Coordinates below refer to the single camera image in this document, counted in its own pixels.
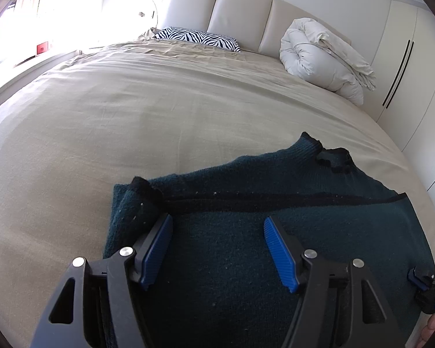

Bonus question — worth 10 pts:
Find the beige padded headboard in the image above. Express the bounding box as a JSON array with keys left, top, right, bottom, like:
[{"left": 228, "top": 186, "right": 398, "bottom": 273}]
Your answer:
[{"left": 155, "top": 0, "right": 352, "bottom": 56}]

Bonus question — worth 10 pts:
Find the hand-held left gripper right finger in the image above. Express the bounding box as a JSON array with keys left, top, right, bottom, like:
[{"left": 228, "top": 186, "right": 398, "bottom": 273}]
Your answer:
[{"left": 263, "top": 215, "right": 408, "bottom": 348}]

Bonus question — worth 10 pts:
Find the bed with beige sheet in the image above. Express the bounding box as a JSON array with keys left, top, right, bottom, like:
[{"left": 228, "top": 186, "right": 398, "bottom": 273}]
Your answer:
[{"left": 0, "top": 38, "right": 435, "bottom": 334}]

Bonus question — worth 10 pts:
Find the black wardrobe handle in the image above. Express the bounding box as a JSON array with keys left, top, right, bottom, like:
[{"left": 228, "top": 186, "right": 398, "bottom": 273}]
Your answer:
[{"left": 382, "top": 40, "right": 415, "bottom": 109}]

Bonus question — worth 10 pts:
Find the white wardrobe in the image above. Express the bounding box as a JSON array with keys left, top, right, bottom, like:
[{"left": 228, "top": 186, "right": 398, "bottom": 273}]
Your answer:
[{"left": 365, "top": 0, "right": 435, "bottom": 193}]

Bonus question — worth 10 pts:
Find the person's right hand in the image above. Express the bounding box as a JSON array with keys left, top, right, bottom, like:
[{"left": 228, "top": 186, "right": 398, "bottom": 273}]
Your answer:
[{"left": 418, "top": 313, "right": 435, "bottom": 348}]

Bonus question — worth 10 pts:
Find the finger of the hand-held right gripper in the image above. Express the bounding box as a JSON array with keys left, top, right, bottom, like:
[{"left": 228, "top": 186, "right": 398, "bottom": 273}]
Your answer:
[
  {"left": 415, "top": 290, "right": 435, "bottom": 317},
  {"left": 407, "top": 266, "right": 435, "bottom": 291}
]

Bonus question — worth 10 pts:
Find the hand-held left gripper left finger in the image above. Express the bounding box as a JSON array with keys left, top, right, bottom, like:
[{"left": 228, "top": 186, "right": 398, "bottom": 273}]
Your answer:
[{"left": 31, "top": 213, "right": 174, "bottom": 348}]

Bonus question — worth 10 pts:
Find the zebra print pillow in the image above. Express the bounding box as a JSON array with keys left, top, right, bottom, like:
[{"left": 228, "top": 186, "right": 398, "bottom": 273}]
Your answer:
[{"left": 153, "top": 26, "right": 241, "bottom": 53}]

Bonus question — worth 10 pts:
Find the dark green sweater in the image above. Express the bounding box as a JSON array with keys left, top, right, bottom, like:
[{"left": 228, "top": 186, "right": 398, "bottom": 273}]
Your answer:
[{"left": 103, "top": 131, "right": 435, "bottom": 348}]

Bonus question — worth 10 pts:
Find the folded white duvet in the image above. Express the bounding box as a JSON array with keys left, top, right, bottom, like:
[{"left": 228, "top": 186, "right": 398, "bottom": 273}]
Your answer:
[{"left": 279, "top": 18, "right": 377, "bottom": 107}]

